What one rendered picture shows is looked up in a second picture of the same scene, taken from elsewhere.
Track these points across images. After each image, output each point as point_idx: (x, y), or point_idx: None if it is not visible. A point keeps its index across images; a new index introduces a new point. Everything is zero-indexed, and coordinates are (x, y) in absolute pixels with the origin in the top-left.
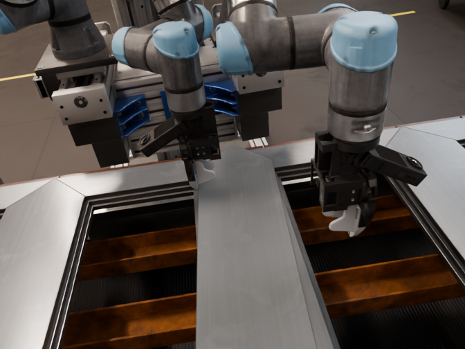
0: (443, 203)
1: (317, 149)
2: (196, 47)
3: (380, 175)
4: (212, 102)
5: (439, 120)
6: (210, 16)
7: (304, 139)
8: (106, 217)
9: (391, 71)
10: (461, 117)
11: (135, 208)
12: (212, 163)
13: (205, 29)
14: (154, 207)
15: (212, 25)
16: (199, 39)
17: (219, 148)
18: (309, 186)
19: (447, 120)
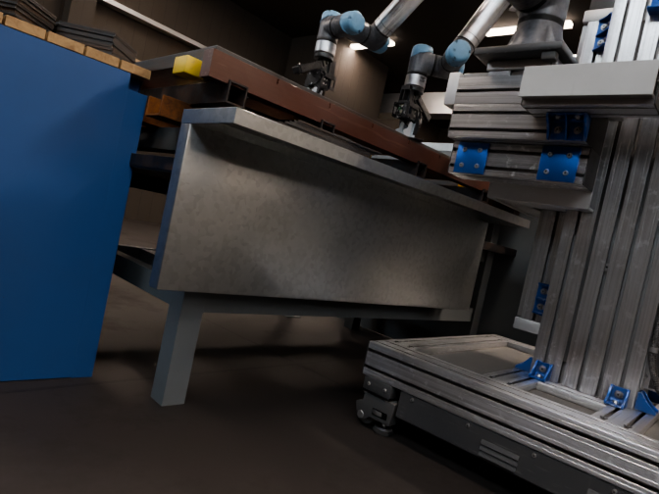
0: None
1: (333, 70)
2: (412, 53)
3: (322, 166)
4: (407, 85)
5: (295, 86)
6: (450, 44)
7: (387, 129)
8: (471, 216)
9: (319, 27)
10: (277, 78)
11: (460, 208)
12: (403, 130)
13: (446, 52)
14: (452, 207)
15: (448, 50)
16: (445, 60)
17: (393, 109)
18: (372, 183)
19: (289, 79)
